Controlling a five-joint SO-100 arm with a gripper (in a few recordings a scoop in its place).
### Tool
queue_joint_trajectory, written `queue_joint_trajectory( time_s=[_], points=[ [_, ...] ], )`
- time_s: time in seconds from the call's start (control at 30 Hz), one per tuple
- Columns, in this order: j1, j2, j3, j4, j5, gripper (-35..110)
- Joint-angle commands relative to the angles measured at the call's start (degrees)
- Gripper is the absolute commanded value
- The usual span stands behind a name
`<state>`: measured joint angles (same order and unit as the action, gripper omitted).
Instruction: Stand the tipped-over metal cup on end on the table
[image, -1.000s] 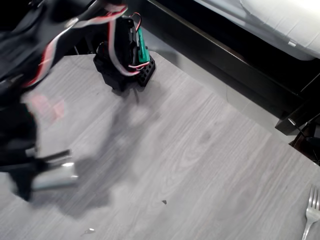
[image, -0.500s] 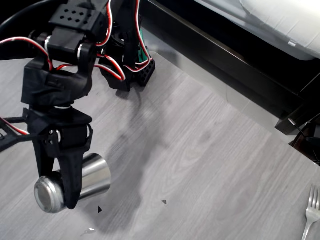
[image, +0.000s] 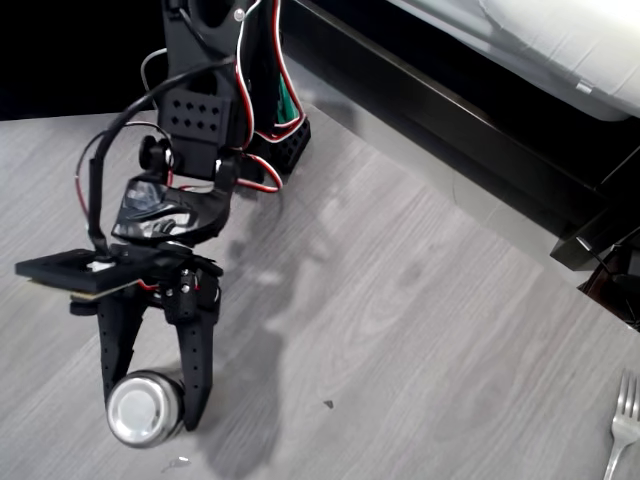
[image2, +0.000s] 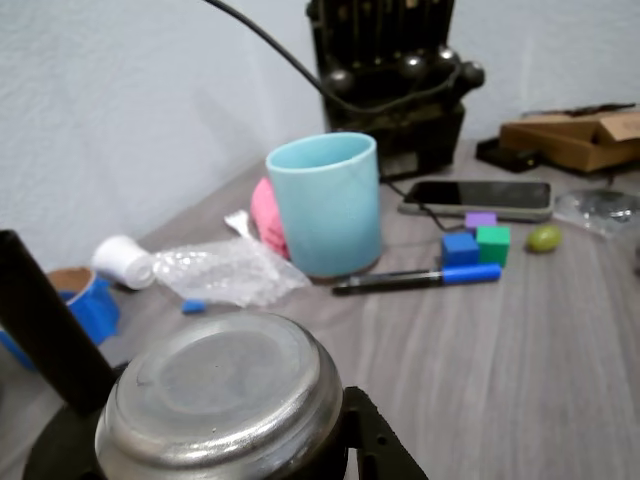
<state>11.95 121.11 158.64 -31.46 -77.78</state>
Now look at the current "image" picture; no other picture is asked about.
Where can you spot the silver metal fork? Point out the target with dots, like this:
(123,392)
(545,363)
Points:
(625,430)

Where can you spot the small clear plastic scrap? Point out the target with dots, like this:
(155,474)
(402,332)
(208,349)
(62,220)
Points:
(175,463)

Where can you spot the green circuit board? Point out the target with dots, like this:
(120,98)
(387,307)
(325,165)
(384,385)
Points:
(287,107)

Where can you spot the silver metal can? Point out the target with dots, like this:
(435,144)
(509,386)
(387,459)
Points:
(145,410)

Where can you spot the white mattress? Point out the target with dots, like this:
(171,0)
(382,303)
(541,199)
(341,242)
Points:
(550,40)

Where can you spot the black bed frame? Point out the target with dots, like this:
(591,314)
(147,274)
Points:
(450,125)

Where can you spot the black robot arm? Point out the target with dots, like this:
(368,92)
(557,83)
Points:
(195,125)

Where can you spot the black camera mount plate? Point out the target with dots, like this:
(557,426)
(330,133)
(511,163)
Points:
(55,270)

